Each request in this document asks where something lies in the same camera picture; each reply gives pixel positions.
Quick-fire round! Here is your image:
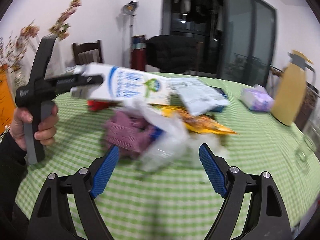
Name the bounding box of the pink knitted cloth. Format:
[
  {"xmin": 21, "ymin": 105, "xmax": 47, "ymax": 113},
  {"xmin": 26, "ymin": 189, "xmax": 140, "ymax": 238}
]
[{"xmin": 104, "ymin": 110, "xmax": 156, "ymax": 159}]

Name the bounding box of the white blue milk carton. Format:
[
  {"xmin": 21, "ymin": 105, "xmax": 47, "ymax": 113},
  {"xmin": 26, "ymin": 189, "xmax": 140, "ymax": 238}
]
[{"xmin": 71, "ymin": 62, "xmax": 171, "ymax": 105}]

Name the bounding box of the person's left hand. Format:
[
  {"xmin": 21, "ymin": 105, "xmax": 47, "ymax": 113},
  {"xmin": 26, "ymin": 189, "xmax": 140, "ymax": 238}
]
[{"xmin": 10, "ymin": 104, "xmax": 59, "ymax": 151}]

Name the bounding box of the red wrapper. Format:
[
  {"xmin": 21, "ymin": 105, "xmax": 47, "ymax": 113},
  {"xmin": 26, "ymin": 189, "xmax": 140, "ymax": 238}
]
[{"xmin": 87, "ymin": 100, "xmax": 117, "ymax": 112}]

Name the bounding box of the dark wooden chair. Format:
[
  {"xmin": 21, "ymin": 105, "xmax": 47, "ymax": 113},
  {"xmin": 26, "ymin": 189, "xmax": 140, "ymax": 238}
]
[{"xmin": 72, "ymin": 40, "xmax": 104, "ymax": 65}]

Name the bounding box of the green checkered tablecloth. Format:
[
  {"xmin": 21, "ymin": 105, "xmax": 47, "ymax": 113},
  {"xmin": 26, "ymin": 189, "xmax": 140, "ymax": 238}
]
[{"xmin": 16, "ymin": 77, "xmax": 319, "ymax": 239}]

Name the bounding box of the white plastic bag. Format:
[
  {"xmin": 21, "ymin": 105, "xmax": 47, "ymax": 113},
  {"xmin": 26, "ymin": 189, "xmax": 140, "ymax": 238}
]
[{"xmin": 123, "ymin": 98, "xmax": 189, "ymax": 173}]

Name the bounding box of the yellow snack bag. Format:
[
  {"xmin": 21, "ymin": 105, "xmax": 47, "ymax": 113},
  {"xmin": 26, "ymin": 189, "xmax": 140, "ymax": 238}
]
[{"xmin": 159, "ymin": 106, "xmax": 237, "ymax": 135}]

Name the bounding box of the dried flower bouquet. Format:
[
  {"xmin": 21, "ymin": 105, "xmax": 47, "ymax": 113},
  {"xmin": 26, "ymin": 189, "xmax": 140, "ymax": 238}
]
[{"xmin": 1, "ymin": 0, "xmax": 82, "ymax": 72}]

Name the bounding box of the red cylinder umbrella stand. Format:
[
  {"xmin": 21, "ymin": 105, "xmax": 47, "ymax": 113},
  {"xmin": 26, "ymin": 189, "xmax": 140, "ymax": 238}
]
[{"xmin": 131, "ymin": 35, "xmax": 146, "ymax": 71}]

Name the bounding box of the purple tissue pack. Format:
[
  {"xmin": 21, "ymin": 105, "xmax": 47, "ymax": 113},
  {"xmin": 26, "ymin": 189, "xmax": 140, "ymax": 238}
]
[{"xmin": 240, "ymin": 85, "xmax": 274, "ymax": 113}]

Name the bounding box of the clear drinking glass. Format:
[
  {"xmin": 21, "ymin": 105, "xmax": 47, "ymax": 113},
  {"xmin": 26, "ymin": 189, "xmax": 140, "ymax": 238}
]
[{"xmin": 296, "ymin": 126, "xmax": 319, "ymax": 162}]

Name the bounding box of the floor lamp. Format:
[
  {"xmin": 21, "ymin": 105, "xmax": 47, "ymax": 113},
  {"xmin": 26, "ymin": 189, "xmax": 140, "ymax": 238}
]
[{"xmin": 121, "ymin": 0, "xmax": 139, "ymax": 67}]

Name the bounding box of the yellow thermos jug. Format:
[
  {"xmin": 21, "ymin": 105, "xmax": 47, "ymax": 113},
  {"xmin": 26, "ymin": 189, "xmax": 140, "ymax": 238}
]
[{"xmin": 271, "ymin": 50, "xmax": 316, "ymax": 126}]

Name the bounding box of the dark glass sliding door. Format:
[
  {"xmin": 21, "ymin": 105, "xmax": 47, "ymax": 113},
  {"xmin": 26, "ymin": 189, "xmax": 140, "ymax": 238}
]
[{"xmin": 162, "ymin": 0, "xmax": 277, "ymax": 86}]

